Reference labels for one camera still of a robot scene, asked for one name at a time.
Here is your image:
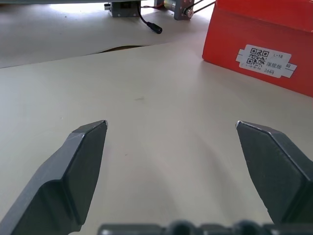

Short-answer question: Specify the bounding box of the white QR code label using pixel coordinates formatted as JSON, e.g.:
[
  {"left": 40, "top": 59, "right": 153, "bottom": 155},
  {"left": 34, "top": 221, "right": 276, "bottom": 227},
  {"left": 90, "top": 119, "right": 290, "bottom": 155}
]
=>
[{"left": 235, "top": 44, "right": 298, "bottom": 79}]

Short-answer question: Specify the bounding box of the red box with QR label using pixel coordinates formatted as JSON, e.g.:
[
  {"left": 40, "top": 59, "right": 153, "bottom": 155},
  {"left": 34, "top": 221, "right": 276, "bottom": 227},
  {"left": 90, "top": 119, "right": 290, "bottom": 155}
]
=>
[{"left": 201, "top": 0, "right": 313, "bottom": 98}]

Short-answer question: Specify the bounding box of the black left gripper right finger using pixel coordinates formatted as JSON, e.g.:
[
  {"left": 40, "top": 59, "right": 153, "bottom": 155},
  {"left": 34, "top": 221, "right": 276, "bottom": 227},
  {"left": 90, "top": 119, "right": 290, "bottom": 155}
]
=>
[{"left": 235, "top": 120, "right": 313, "bottom": 225}]

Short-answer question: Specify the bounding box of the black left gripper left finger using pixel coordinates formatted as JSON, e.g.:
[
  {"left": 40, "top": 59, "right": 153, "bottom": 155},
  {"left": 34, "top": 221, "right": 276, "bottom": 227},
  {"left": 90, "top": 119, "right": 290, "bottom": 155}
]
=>
[{"left": 0, "top": 119, "right": 109, "bottom": 235}]

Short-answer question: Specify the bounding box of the grey metal box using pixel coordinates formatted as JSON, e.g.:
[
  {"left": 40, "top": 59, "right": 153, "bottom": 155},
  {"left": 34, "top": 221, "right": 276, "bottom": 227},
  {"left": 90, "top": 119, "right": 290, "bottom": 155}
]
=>
[{"left": 104, "top": 0, "right": 142, "bottom": 18}]

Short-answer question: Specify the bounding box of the grey metal motor bracket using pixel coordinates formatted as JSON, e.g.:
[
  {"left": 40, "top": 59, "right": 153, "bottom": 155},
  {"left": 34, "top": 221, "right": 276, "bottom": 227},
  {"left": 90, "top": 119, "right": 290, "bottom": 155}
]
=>
[{"left": 162, "top": 0, "right": 196, "bottom": 21}]

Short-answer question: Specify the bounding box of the red wire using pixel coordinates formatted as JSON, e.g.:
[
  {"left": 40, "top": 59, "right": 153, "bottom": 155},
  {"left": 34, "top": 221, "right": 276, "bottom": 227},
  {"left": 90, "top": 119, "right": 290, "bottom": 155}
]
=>
[{"left": 141, "top": 0, "right": 164, "bottom": 10}]

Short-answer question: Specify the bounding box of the black power cable with plug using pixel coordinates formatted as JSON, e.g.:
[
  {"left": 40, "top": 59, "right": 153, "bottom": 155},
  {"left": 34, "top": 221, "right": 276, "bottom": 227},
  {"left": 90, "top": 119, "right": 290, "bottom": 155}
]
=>
[{"left": 137, "top": 5, "right": 164, "bottom": 35}]

